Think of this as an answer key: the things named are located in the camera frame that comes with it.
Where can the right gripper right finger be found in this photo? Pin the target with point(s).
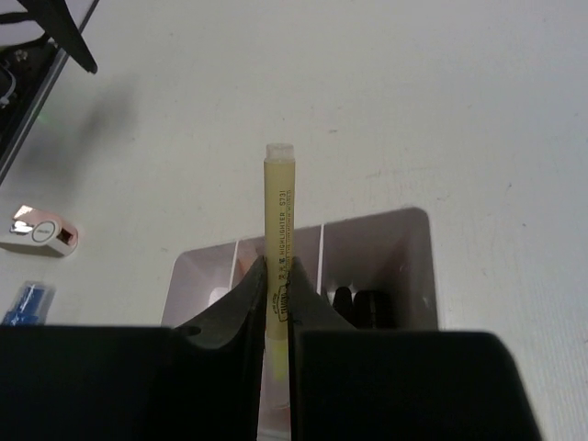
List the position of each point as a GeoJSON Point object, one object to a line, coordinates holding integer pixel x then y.
{"type": "Point", "coordinates": [350, 384]}

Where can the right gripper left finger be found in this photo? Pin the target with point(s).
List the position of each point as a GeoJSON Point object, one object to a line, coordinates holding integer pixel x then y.
{"type": "Point", "coordinates": [198, 381]}

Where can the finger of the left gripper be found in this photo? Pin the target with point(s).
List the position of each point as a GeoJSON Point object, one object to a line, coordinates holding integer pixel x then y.
{"type": "Point", "coordinates": [54, 17]}

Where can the pink black highlighter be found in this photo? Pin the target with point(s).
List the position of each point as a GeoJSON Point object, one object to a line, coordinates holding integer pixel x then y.
{"type": "Point", "coordinates": [372, 310]}

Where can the yellow thin marker pen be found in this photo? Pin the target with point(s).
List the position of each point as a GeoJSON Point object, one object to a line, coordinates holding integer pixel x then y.
{"type": "Point", "coordinates": [279, 198]}

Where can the left white compartment organizer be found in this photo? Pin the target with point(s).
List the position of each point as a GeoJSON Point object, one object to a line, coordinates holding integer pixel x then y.
{"type": "Point", "coordinates": [389, 252]}

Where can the blue clear spray bottle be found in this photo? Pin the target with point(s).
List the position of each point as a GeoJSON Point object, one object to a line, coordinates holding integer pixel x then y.
{"type": "Point", "coordinates": [31, 305]}

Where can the pink white stapler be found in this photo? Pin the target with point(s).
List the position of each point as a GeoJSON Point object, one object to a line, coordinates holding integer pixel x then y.
{"type": "Point", "coordinates": [38, 232]}

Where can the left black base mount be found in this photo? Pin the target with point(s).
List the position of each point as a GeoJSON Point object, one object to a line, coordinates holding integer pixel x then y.
{"type": "Point", "coordinates": [30, 64]}

